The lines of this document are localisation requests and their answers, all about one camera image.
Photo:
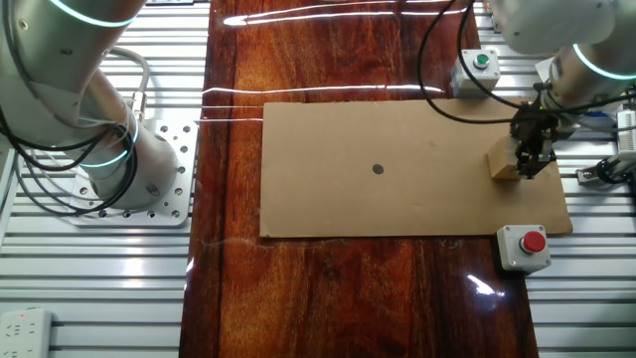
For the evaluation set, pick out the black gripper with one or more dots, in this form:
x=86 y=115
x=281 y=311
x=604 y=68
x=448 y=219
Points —
x=534 y=126

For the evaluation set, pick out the light wooden block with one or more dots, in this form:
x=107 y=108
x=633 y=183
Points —
x=502 y=159

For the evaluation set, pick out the blue package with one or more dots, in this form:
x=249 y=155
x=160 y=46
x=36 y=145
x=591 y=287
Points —
x=596 y=122

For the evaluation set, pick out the grey box with green button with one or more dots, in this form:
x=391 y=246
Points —
x=484 y=79

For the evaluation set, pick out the grey box with red button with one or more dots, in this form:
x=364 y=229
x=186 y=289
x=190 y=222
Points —
x=517 y=253

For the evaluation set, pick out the brown cardboard sheet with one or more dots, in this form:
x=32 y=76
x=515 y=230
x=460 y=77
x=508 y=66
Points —
x=397 y=199

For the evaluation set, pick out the glossy red-brown wooden board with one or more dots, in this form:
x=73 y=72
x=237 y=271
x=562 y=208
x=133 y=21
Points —
x=348 y=298

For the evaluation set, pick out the white power strip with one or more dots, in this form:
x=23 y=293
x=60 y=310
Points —
x=25 y=333

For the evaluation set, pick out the small metal angle bracket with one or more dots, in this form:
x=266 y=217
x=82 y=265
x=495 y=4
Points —
x=586 y=175

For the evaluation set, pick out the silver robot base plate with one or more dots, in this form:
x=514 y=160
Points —
x=174 y=199

